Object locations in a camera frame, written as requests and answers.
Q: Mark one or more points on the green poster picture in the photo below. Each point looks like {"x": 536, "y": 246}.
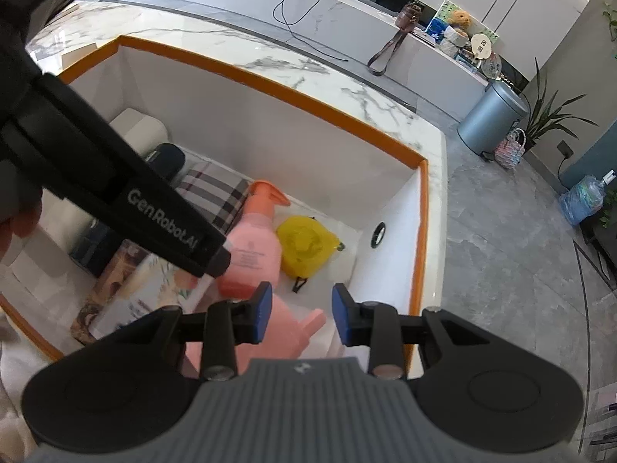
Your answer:
{"x": 439, "y": 22}

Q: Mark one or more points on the brown camera bag with strap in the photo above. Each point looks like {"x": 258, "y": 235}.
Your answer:
{"x": 405, "y": 22}

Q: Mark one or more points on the blue water jug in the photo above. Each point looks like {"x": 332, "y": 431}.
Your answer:
{"x": 585, "y": 198}

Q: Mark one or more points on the orange cardboard storage box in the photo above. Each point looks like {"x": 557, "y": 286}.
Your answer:
{"x": 358, "y": 182}

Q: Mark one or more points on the yellow tape measure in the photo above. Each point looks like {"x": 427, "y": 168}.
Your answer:
{"x": 306, "y": 247}

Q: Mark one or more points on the person left hand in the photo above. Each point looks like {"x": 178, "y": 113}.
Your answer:
{"x": 21, "y": 225}

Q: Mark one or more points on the pink flip-cap bottle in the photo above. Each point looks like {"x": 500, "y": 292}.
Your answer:
{"x": 286, "y": 337}

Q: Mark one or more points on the round paper fan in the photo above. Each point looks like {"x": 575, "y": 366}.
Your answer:
{"x": 481, "y": 46}

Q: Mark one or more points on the white cylindrical roll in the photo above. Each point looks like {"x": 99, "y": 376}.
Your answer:
{"x": 79, "y": 157}

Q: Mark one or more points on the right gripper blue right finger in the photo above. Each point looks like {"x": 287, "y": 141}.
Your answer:
{"x": 374, "y": 325}

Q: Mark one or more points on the dark illustrated card box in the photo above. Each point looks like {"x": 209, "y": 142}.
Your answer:
{"x": 123, "y": 264}

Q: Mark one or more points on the grey metal trash bin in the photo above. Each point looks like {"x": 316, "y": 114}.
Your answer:
{"x": 494, "y": 116}

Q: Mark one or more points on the teddy bear plush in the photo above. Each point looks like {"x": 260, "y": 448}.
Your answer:
{"x": 460, "y": 19}

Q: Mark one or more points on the pink pump bottle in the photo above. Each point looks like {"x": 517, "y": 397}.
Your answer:
{"x": 256, "y": 252}

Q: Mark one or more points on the woven pastel basket bag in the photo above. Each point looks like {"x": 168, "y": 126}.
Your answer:
{"x": 510, "y": 151}

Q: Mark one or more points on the white peach-print wipes canister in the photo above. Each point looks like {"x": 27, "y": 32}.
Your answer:
{"x": 154, "y": 284}

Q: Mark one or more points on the plaid grey pouch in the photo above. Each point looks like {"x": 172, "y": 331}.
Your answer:
{"x": 217, "y": 194}

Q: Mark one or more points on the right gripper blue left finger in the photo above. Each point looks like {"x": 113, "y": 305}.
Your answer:
{"x": 230, "y": 324}

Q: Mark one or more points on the tall green potted plant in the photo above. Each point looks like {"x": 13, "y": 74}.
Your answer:
{"x": 545, "y": 115}

